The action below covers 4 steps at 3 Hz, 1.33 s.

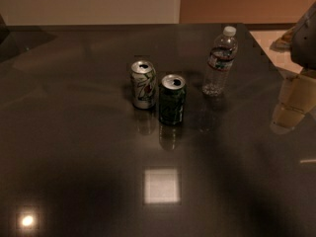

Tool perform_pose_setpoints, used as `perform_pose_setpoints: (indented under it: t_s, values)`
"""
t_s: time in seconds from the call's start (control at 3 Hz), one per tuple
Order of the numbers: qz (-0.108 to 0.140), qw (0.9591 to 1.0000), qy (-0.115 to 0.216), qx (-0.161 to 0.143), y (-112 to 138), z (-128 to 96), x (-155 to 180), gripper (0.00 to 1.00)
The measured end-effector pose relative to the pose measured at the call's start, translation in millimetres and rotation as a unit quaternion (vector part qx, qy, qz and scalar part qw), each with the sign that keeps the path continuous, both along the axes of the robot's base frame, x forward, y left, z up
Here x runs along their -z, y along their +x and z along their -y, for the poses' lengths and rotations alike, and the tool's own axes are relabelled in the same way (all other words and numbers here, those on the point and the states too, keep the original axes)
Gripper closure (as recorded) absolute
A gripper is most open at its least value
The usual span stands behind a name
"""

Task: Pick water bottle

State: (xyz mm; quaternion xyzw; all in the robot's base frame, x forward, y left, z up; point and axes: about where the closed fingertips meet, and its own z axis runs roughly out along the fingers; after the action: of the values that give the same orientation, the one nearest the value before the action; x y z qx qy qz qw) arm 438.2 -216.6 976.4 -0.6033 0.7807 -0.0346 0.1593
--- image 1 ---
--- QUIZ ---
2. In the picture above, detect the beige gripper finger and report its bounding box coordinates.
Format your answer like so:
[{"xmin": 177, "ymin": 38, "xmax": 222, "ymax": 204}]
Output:
[
  {"xmin": 271, "ymin": 69, "xmax": 316, "ymax": 134},
  {"xmin": 271, "ymin": 28, "xmax": 294, "ymax": 50}
]

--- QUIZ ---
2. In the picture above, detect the clear plastic water bottle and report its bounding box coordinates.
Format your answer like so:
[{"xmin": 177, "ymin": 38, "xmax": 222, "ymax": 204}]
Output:
[{"xmin": 202, "ymin": 26, "xmax": 238, "ymax": 97}]

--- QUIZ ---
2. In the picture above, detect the green soda can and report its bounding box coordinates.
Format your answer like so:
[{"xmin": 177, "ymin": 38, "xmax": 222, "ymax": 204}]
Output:
[{"xmin": 159, "ymin": 74, "xmax": 187, "ymax": 125}]

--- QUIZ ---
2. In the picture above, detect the silver soda can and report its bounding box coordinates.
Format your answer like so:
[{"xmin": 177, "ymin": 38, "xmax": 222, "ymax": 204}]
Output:
[{"xmin": 130, "ymin": 60, "xmax": 156, "ymax": 110}]

